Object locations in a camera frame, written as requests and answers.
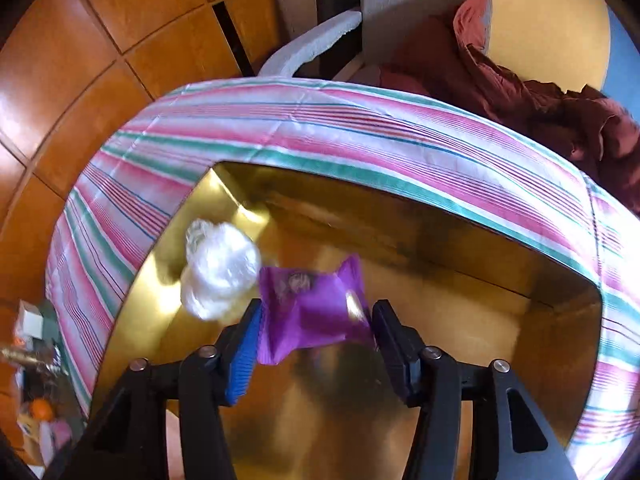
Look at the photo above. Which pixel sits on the white cotton ball bag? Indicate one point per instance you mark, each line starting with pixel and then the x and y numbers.
pixel 220 270

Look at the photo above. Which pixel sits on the grey yellow blue sofa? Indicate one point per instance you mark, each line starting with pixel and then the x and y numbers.
pixel 545 20

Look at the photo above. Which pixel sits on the purple snack packet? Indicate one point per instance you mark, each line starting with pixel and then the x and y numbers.
pixel 310 315

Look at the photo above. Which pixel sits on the gold-lined tin box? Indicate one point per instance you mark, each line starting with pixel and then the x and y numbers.
pixel 450 310

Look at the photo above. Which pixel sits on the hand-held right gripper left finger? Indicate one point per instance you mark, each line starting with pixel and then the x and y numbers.
pixel 242 360

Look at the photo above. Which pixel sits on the dark red jacket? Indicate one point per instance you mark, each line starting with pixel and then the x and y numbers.
pixel 575 120

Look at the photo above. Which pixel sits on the wooden wardrobe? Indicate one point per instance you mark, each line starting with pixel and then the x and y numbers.
pixel 100 60

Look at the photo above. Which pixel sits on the small white box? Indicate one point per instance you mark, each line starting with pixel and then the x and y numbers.
pixel 29 320

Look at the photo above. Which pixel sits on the orange fruit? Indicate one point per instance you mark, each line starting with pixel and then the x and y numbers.
pixel 41 410

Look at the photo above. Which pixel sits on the black rolled mat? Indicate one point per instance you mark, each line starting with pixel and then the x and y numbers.
pixel 337 10

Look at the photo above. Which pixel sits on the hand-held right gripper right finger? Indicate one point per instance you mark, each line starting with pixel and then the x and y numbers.
pixel 395 355

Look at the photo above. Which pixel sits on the striped tablecloth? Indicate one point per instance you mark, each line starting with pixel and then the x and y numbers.
pixel 350 125

